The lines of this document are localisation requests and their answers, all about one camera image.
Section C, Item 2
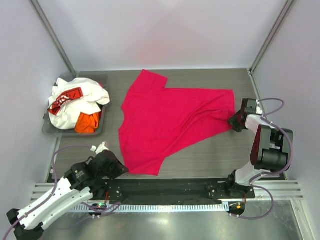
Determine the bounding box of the pink t shirt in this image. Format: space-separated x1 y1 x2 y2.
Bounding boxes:
119 70 236 176

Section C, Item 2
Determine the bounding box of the white t shirt red print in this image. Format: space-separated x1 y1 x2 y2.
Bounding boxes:
47 77 110 130

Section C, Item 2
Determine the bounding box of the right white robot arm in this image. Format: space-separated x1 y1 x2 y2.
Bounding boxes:
223 98 294 198

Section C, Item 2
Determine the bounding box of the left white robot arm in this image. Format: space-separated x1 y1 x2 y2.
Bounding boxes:
6 150 129 240

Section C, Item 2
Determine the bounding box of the green t shirt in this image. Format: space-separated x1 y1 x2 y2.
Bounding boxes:
95 123 102 133

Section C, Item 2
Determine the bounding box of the orange t shirt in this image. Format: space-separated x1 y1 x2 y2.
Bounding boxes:
74 112 101 134

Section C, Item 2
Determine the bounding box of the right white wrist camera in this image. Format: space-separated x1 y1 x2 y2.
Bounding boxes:
256 104 265 116

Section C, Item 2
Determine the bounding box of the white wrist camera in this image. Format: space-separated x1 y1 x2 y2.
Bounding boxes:
90 141 110 155
256 104 265 116

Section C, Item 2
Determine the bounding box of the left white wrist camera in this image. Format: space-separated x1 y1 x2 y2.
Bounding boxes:
90 141 110 155

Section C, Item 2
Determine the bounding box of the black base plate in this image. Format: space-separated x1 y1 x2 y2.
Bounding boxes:
93 178 256 206

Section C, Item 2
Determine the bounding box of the aluminium front rail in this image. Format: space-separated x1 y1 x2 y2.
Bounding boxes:
30 180 304 203

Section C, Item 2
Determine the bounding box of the white slotted cable duct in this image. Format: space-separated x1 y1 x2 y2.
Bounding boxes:
67 202 230 213

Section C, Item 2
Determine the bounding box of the right aluminium frame post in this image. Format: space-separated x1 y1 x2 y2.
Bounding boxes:
248 0 296 76

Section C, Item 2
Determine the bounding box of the aluminium frame post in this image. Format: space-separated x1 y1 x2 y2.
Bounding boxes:
248 0 296 76
28 0 77 77

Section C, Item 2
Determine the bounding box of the left aluminium frame post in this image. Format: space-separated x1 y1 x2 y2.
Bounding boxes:
28 0 77 77

